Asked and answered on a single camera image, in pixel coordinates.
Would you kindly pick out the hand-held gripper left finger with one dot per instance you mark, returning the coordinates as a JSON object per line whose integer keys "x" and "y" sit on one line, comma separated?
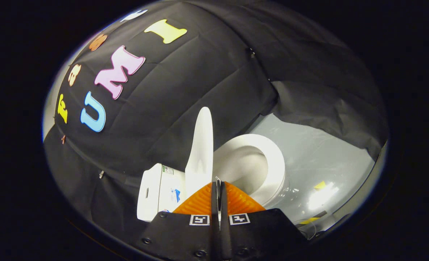
{"x": 185, "y": 235}

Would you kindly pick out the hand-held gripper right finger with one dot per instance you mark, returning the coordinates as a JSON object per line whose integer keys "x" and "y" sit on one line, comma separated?
{"x": 258, "y": 235}

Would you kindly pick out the small grey lid pull tab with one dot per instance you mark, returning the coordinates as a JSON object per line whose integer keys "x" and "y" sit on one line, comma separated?
{"x": 218, "y": 185}

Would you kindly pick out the white toilet bowl with seat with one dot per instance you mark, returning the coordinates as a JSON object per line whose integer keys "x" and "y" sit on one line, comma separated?
{"x": 272, "y": 163}

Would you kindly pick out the yellow floor tape piece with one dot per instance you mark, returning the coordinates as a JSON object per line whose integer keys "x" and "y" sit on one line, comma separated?
{"x": 310, "y": 219}
{"x": 320, "y": 185}

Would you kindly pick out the black backdrop cloth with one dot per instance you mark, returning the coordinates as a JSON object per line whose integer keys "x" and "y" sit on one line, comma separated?
{"x": 199, "y": 72}

